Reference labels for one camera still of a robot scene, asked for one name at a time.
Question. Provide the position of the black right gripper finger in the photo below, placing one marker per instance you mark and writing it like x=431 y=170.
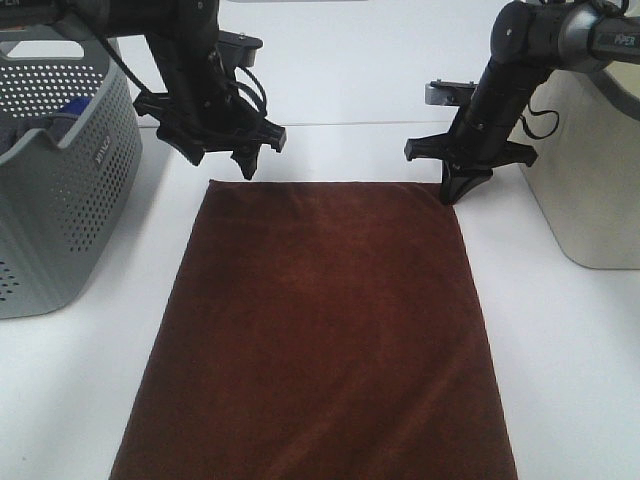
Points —
x=457 y=182

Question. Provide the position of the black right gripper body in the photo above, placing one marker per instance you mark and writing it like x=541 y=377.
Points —
x=478 y=137

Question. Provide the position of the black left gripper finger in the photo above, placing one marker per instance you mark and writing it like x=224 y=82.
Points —
x=246 y=158

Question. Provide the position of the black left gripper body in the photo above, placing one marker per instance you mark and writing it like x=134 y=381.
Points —
x=205 y=108

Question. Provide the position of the brown towel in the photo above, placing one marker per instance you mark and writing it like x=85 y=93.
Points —
x=320 y=331

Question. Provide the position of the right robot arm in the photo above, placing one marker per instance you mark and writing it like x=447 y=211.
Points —
x=528 y=42

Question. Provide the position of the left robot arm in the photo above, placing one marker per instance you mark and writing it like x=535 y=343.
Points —
x=193 y=23

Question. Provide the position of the beige basket with grey rim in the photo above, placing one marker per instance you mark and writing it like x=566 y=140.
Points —
x=586 y=176

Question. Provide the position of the blue cloth in basket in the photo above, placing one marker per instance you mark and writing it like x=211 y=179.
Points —
x=75 y=107

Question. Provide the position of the grey perforated plastic basket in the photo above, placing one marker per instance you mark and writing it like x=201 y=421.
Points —
x=64 y=179

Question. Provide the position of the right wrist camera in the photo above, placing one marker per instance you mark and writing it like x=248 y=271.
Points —
x=444 y=93

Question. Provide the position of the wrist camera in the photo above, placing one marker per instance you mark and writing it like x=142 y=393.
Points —
x=238 y=49
x=444 y=93

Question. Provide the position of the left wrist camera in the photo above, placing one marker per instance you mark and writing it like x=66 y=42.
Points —
x=238 y=49

